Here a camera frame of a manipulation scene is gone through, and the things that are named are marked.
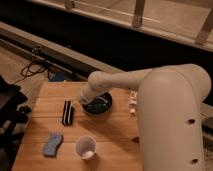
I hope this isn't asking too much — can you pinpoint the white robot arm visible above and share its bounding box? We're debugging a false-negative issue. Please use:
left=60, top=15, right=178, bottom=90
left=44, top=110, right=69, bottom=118
left=77, top=64, right=211, bottom=171

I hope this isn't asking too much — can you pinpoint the black round bowl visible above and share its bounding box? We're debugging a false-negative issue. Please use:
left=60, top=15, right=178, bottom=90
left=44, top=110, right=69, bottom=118
left=83, top=93, right=113, bottom=115

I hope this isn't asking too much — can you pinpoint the white small bottle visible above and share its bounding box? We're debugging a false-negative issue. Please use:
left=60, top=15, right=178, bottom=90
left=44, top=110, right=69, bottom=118
left=129, top=91, right=137, bottom=117

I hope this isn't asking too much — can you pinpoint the blue floor object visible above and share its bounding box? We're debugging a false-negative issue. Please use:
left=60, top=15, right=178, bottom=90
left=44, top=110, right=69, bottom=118
left=50, top=74, right=65, bottom=82

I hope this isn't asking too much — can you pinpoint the brown oval snack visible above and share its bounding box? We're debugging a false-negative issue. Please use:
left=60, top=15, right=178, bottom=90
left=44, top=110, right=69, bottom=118
left=132, top=136, right=140, bottom=143

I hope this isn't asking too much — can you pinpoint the white paper cup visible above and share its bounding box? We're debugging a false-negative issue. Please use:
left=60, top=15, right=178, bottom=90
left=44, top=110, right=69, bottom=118
left=74, top=135, right=97, bottom=160

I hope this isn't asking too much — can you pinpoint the blue sponge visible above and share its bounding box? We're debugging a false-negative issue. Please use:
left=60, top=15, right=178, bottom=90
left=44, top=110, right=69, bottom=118
left=42, top=133, right=63, bottom=157

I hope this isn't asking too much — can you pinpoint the black chair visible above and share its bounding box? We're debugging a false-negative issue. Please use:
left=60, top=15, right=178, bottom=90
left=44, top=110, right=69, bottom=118
left=0, top=75, right=31, bottom=162

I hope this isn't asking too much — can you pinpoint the black cable on floor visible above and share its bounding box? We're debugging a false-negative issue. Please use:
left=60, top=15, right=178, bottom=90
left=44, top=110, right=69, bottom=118
left=13, top=46, right=54, bottom=84

